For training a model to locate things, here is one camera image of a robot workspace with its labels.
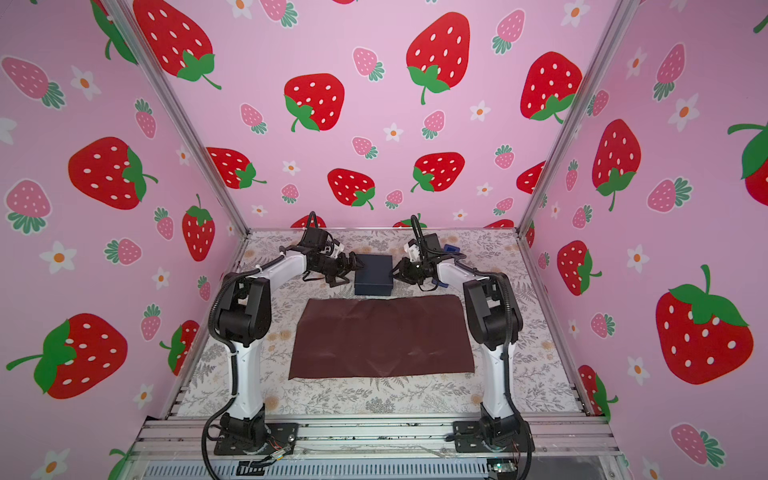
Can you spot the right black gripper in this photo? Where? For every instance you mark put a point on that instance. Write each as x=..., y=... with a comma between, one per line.
x=405, y=272

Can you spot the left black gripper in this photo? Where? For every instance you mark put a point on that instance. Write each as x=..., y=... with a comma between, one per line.
x=333, y=279

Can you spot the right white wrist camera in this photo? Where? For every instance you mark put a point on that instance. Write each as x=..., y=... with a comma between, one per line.
x=413, y=251

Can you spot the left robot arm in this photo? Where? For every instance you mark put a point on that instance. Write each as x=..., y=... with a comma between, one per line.
x=241, y=317

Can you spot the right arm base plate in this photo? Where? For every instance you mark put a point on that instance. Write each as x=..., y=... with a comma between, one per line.
x=483, y=436

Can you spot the dark red wrapping paper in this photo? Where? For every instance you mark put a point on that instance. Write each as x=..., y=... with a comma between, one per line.
x=376, y=338

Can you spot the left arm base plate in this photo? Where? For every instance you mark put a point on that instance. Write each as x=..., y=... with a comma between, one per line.
x=262, y=441

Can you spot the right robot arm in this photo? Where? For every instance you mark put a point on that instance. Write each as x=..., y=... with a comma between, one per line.
x=494, y=321

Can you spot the dark navy gift box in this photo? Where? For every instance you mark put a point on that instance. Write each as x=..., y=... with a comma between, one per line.
x=375, y=278

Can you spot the aluminium rail frame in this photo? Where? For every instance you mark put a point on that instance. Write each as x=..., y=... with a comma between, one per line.
x=389, y=446

